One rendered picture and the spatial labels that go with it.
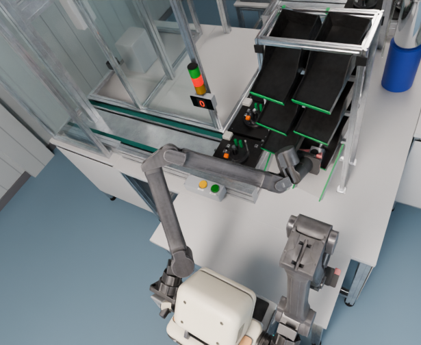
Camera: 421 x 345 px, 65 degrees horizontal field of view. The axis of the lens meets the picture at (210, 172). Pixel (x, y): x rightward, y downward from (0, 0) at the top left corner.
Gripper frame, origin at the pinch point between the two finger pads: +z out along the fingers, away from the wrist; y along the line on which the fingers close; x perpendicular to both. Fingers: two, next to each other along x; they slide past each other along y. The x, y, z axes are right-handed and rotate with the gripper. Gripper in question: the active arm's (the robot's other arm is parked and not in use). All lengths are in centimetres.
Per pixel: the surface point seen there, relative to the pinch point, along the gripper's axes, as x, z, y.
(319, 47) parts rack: -40.2, -8.3, 1.5
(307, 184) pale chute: 22.0, 9.5, 3.9
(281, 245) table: 46.9, -7.2, 5.8
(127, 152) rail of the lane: 30, -7, 106
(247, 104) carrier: 7, 43, 56
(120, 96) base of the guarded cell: 20, 33, 156
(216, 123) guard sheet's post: 13, 23, 63
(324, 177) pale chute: 16.9, 11.2, -2.1
